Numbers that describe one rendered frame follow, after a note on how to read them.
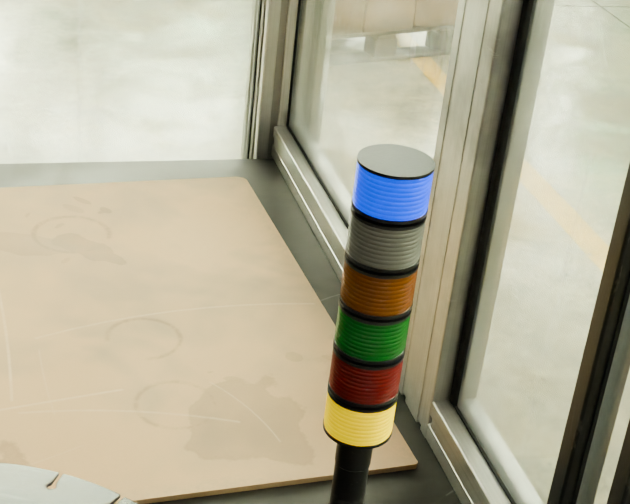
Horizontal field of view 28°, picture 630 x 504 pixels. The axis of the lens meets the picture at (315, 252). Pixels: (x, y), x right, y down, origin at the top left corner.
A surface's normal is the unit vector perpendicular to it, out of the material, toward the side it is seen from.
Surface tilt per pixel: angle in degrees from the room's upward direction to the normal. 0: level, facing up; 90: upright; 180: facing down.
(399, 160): 0
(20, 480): 0
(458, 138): 90
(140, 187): 0
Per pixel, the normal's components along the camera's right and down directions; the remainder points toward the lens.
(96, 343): 0.10, -0.87
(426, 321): -0.96, 0.04
